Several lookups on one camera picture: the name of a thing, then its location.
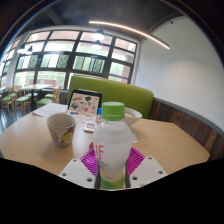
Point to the group of pendant lamps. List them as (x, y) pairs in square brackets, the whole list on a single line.
[(98, 35)]

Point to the wooden dining table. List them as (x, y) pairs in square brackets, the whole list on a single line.
[(35, 87)]

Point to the long curved light strip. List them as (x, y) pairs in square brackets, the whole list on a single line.
[(133, 31)]

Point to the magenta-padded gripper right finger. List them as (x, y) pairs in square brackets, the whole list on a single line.
[(148, 170)]

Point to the group of wooden chairs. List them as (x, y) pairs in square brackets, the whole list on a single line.
[(21, 99)]

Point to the beige ceramic cup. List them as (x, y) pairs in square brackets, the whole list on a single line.
[(61, 130)]

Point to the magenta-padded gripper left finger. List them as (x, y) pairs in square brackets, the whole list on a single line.
[(75, 171)]

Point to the white paper sheet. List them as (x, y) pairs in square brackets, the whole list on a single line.
[(50, 109)]

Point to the green upholstered bench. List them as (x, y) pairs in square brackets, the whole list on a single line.
[(126, 93)]

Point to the printed sticker sheet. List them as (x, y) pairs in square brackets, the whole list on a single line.
[(81, 116)]

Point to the white bowl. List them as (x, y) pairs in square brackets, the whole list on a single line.
[(134, 116)]

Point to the sticker-covered black laptop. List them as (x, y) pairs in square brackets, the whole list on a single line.
[(85, 101)]

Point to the clear green-capped drink bottle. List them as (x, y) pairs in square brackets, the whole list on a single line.
[(112, 143)]

